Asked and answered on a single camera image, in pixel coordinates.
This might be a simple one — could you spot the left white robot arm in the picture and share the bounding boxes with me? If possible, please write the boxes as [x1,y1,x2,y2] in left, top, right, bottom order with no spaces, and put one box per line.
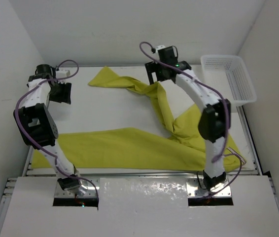
[13,64,82,195]

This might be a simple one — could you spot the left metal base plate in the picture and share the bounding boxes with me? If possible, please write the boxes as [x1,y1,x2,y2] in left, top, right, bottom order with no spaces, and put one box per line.
[54,177,100,198]

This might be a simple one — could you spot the aluminium table frame rail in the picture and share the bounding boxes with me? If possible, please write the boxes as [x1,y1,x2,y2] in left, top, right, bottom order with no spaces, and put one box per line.
[0,65,59,237]

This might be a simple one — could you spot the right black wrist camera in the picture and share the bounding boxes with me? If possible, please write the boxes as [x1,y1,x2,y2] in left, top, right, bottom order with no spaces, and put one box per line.
[156,45,178,65]

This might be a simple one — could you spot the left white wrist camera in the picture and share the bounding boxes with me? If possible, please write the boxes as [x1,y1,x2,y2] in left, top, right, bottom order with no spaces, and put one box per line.
[56,70,70,79]

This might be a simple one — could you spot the white perforated plastic basket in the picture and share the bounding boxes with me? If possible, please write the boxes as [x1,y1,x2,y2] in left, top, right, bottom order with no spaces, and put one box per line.
[201,55,257,111]

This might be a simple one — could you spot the metal base plate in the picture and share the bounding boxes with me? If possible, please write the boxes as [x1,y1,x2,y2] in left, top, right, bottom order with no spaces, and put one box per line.
[54,177,100,198]
[186,176,232,198]

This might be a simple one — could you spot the white front cover board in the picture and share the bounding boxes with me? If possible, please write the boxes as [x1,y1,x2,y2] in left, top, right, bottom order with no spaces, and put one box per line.
[0,176,279,237]

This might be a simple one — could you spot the yellow-green trousers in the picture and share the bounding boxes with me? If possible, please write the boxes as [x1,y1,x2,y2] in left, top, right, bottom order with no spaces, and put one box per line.
[32,65,247,171]

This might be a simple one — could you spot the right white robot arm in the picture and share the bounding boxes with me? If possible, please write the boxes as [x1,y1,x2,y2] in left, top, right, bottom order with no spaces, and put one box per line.
[145,61,230,191]

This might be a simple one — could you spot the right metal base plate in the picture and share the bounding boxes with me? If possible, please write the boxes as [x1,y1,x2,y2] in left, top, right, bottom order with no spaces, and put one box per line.
[186,176,232,198]

